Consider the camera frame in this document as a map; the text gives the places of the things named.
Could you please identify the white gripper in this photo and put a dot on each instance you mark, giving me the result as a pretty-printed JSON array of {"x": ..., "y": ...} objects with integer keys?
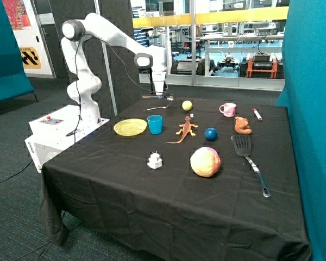
[{"x": 159, "y": 82}]

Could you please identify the silver metal spoon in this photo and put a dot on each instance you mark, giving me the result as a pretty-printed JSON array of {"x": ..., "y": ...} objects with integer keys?
[{"x": 168, "y": 97}]

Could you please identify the silver metal fork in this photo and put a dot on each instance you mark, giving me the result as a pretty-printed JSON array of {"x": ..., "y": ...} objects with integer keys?
[{"x": 159, "y": 107}]

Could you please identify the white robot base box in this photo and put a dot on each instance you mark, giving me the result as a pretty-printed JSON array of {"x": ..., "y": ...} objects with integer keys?
[{"x": 57, "y": 131}]

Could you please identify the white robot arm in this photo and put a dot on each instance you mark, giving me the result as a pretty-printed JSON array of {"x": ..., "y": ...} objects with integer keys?
[{"x": 76, "y": 32}]

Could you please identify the yellow tennis ball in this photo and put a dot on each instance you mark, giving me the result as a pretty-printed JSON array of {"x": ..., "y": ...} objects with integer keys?
[{"x": 187, "y": 105}]

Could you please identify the blue plastic cup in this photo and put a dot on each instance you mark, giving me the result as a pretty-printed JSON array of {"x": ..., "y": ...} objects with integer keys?
[{"x": 155, "y": 124}]

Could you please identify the dark grey acoustic panel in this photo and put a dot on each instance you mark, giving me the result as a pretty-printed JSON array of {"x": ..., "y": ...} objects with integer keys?
[{"x": 113, "y": 65}]

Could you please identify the orange toy lizard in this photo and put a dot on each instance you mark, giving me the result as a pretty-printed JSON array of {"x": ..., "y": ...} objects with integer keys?
[{"x": 185, "y": 129}]

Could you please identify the yellow plastic plate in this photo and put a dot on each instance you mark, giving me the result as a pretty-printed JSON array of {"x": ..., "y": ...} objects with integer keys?
[{"x": 130, "y": 127}]

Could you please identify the blue ball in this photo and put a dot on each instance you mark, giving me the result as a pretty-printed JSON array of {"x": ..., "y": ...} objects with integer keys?
[{"x": 211, "y": 134}]

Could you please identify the pink mug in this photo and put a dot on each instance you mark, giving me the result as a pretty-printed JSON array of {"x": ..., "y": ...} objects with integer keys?
[{"x": 228, "y": 109}]

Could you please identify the white power adapter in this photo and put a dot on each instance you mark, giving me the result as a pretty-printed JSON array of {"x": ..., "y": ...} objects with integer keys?
[{"x": 154, "y": 161}]

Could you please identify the brown teddy bear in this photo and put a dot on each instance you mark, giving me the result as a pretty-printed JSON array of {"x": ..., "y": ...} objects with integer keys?
[{"x": 242, "y": 126}]

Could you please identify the yellow pink plush ball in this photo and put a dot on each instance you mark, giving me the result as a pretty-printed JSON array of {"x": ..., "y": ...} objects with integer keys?
[{"x": 205, "y": 162}]

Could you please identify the red white marker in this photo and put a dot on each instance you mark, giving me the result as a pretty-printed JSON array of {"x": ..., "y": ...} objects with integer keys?
[{"x": 259, "y": 117}]

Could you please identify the black tablecloth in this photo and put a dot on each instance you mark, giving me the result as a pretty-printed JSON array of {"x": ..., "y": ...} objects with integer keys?
[{"x": 104, "y": 180}]

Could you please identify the orange black equipment rack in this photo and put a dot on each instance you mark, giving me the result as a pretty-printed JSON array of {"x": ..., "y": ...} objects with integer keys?
[{"x": 262, "y": 65}]

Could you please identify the yellow black sign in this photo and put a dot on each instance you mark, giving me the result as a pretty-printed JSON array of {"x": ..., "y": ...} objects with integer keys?
[{"x": 30, "y": 58}]

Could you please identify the teal partition right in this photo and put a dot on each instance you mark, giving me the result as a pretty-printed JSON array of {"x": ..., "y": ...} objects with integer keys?
[{"x": 304, "y": 95}]

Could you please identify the teal sofa left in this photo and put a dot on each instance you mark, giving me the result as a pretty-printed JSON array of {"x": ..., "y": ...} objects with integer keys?
[{"x": 13, "y": 80}]

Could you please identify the red poster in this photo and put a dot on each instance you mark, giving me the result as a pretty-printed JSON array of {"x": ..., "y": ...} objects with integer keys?
[{"x": 17, "y": 14}]

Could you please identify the black spatula metal handle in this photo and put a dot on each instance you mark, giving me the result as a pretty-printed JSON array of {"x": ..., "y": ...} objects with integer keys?
[{"x": 243, "y": 148}]

